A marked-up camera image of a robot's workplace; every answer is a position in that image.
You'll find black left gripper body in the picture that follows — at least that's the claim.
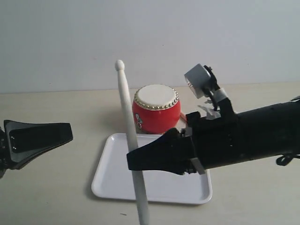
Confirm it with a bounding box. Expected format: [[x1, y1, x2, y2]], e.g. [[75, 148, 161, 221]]
[[0, 129, 12, 179]]

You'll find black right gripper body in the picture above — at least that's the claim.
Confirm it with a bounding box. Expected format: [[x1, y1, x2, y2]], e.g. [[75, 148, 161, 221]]
[[180, 98, 241, 175]]

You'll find pinkish wooden drumstick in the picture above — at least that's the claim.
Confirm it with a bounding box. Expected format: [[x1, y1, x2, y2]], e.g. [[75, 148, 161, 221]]
[[180, 112, 187, 124]]

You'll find white wooden drumstick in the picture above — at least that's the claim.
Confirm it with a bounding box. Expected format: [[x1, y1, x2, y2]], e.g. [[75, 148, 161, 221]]
[[115, 60, 150, 225]]

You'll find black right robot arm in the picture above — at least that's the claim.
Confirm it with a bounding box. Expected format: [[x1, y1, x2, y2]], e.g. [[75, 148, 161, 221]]
[[127, 98, 300, 175]]

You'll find small red drum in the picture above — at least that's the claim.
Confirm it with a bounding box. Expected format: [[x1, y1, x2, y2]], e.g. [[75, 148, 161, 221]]
[[132, 84, 183, 134]]

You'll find white plastic tray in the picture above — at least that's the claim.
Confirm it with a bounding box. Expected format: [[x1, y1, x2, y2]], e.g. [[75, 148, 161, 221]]
[[91, 133, 213, 205]]

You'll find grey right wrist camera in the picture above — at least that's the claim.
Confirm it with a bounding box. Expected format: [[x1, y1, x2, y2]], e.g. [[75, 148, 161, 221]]
[[184, 64, 218, 99]]

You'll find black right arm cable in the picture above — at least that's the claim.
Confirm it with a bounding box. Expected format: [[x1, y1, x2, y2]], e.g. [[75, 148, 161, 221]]
[[275, 153, 300, 167]]

